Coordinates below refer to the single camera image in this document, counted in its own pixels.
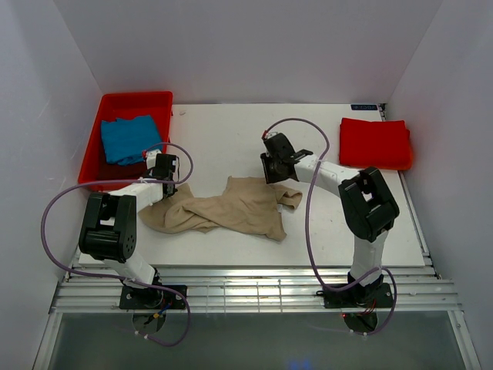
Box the beige t shirt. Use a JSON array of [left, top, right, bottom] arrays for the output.
[[139, 177, 303, 242]]

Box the red plastic bin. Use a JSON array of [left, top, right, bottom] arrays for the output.
[[78, 91, 173, 183]]

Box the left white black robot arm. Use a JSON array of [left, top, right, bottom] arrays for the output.
[[79, 150, 179, 308]]

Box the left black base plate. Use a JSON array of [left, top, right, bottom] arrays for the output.
[[119, 285, 187, 311]]

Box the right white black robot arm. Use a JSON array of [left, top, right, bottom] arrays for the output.
[[260, 133, 400, 310]]

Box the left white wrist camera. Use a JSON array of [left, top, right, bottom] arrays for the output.
[[143, 149, 161, 170]]

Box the blue folded t shirt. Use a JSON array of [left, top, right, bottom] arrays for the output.
[[100, 115, 162, 166]]

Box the red folded t shirt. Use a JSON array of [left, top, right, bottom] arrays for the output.
[[339, 117, 413, 170]]

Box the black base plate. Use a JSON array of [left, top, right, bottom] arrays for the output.
[[119, 285, 187, 311], [315, 283, 394, 309]]

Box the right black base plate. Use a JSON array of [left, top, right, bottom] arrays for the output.
[[315, 283, 394, 309]]

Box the blue label sticker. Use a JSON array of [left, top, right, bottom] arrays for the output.
[[350, 104, 378, 111]]

